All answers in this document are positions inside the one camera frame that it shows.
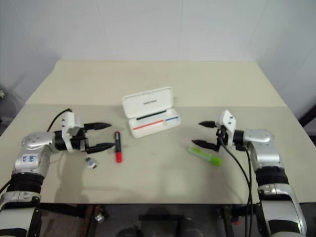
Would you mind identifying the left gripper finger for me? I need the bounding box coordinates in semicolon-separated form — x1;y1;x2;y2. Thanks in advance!
86;142;117;153
83;121;112;131

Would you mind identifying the dark chair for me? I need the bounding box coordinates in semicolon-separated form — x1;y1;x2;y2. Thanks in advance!
0;83;15;136

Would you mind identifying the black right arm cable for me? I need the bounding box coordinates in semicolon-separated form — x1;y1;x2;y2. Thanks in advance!
218;125;255;216

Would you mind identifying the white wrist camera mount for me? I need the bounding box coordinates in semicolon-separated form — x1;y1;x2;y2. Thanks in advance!
62;112;82;153
216;110;238;148

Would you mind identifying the black crossbar under table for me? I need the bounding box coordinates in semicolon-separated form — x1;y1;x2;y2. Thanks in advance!
138;213;194;222

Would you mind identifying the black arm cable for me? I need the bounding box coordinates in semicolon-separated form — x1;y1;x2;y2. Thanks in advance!
218;125;255;216
0;108;73;194

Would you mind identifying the thin black pen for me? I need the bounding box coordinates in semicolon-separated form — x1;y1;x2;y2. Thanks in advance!
137;110;166;122

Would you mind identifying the green highlighter pen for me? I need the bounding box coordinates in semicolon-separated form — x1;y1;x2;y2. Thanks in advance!
188;146;223;167

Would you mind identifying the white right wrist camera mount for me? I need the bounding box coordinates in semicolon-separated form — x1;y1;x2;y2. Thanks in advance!
216;110;238;148

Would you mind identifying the white plastic pencil case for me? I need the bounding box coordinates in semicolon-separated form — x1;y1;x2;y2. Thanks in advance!
121;86;180;139

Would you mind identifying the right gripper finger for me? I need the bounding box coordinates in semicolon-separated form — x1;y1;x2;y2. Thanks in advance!
192;139;220;152
198;120;218;128

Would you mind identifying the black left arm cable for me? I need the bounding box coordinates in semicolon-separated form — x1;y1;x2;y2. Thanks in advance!
0;108;73;194

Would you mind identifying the dark object at wall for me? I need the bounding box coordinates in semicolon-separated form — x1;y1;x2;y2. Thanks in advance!
297;97;316;149

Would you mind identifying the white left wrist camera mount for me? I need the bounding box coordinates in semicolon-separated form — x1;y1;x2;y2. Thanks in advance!
62;112;82;153

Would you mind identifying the black clamp with red parts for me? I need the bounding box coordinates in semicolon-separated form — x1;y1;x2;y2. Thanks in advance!
216;205;241;237

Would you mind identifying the small silver metal fitting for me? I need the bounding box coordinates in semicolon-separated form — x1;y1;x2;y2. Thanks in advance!
94;212;110;223

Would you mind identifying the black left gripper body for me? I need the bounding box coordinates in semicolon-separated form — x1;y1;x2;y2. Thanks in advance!
70;123;90;153

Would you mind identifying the red and black marker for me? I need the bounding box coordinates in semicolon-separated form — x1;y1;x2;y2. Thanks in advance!
114;131;123;164

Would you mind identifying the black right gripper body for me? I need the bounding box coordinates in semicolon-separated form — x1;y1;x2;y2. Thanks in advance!
215;125;229;152

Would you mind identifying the thin red and blue pencil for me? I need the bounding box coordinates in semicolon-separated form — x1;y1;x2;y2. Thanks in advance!
132;116;178;131

